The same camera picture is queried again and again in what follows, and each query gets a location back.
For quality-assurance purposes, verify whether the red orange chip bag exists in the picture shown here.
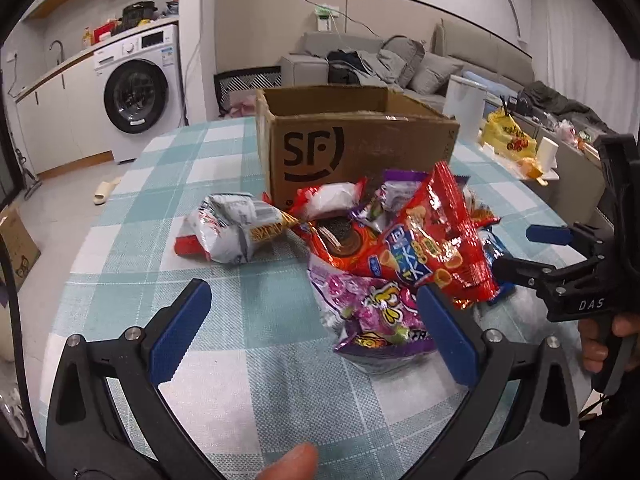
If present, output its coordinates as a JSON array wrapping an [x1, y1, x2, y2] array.
[[297, 162, 499, 302]]

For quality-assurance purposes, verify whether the purple grape candy bag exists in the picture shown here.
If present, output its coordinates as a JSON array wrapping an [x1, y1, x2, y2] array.
[[307, 255, 436, 365]]

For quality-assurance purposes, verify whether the red white snack bag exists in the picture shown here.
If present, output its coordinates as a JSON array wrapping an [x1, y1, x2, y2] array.
[[288, 178, 368, 221]]

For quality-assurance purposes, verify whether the white noodle snack bag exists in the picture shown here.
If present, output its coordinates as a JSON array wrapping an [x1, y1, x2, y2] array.
[[174, 193, 299, 264]]

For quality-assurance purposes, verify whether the right hand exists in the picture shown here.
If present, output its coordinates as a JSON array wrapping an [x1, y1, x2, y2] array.
[[578, 313, 640, 374]]

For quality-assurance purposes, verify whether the left hand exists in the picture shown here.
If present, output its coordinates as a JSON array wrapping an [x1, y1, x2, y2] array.
[[256, 442, 319, 480]]

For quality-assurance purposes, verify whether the yellow plastic bag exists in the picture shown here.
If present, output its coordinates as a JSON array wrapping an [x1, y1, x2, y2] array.
[[480, 107, 537, 162]]

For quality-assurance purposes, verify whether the white cylindrical appliance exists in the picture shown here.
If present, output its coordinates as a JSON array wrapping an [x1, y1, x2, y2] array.
[[442, 75, 487, 143]]

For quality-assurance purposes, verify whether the teal plaid tablecloth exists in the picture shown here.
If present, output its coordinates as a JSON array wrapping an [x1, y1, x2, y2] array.
[[37, 115, 594, 480]]

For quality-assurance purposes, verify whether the small cardboard box on floor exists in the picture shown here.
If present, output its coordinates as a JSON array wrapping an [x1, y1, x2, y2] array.
[[1, 208, 40, 289]]

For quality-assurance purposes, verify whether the grey sofa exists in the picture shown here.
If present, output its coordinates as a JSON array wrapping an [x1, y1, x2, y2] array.
[[280, 18, 535, 110]]

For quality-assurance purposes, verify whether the grey clothes pile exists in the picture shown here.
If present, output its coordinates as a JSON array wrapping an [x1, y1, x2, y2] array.
[[326, 35, 425, 89]]

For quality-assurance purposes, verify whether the white slipper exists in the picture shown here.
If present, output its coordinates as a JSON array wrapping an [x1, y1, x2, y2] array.
[[93, 177, 122, 206]]

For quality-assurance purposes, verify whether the brown cardboard SF box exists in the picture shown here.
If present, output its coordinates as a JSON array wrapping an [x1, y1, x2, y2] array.
[[255, 84, 460, 209]]

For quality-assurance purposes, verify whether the pink cloth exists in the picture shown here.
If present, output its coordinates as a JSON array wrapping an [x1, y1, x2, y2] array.
[[226, 99, 256, 118]]

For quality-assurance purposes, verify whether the white washing machine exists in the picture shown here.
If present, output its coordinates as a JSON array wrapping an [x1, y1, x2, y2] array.
[[93, 22, 184, 164]]

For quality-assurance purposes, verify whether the black white patterned chair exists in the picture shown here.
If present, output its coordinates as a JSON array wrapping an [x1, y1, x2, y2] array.
[[214, 65, 282, 118]]

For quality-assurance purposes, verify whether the wall power strip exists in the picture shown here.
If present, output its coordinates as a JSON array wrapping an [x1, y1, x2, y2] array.
[[314, 4, 340, 32]]

